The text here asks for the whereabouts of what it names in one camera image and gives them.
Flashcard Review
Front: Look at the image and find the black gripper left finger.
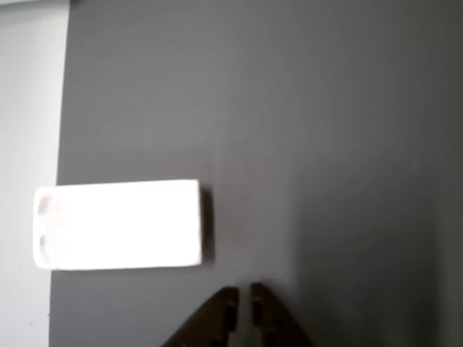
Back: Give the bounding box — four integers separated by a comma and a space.
161, 286, 240, 347

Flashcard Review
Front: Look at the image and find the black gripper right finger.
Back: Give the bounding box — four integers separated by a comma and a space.
250, 282, 318, 347

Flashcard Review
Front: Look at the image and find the white rectangular block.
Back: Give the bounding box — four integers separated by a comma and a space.
33, 179, 214, 271

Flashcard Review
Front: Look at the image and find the grey desk mat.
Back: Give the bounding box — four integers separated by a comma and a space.
48, 0, 463, 347

